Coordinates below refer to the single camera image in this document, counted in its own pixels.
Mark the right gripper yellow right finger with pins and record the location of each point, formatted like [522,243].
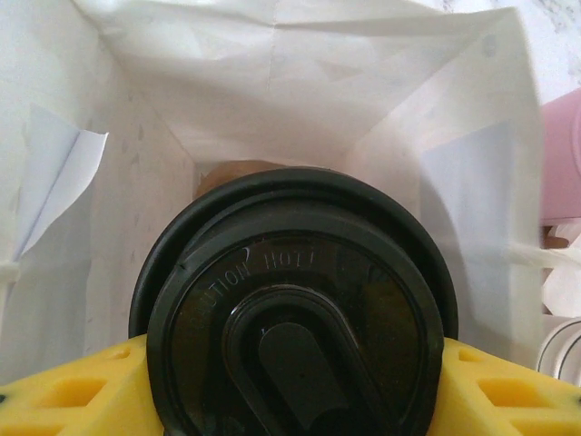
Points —
[513,404]

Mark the black plastic cup lid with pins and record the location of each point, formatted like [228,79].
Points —
[290,318]

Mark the pink straw holder cup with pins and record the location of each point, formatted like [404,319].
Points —
[563,159]

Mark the white patterned paper bag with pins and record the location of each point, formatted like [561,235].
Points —
[272,91]

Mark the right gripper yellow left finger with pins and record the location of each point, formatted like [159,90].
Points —
[68,399]

